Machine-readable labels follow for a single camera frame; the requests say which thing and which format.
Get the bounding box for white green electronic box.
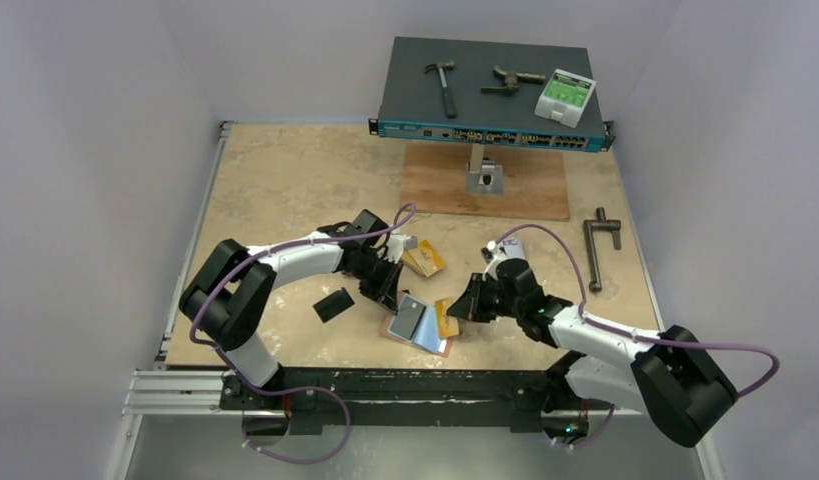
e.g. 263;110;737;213
534;69;596;128

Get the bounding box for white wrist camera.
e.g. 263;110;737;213
384;233;418;262
481;240;520;278

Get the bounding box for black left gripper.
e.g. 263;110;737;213
346;249;403;313

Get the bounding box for black VIP card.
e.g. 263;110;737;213
388;294;427;341

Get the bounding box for brown wooden board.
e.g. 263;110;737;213
400;142;571;221

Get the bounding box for dark metal clamp handle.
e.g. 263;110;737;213
583;206;623;293

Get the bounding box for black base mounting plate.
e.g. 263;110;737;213
219;367;609;435

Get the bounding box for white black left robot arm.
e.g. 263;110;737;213
178;209;415;409

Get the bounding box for white silver card stack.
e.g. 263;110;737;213
499;237;526;259

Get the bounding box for pink leather card holder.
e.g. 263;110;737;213
380;291;459;358

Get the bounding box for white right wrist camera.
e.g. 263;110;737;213
481;240;520;278

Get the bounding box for metal stand bracket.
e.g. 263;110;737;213
466;143;505;195

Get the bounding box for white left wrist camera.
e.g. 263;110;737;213
384;233;418;262

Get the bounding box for rusty metal tool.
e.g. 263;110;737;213
480;65;547;95

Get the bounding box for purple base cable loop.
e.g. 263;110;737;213
240;385;353;465

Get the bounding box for small claw hammer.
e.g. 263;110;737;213
424;61;458;119

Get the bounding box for blue grey network switch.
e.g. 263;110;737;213
368;37;615;153

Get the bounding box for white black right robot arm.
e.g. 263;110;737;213
447;259;739;447

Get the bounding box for single gold VIP card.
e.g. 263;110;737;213
435;297;460;339

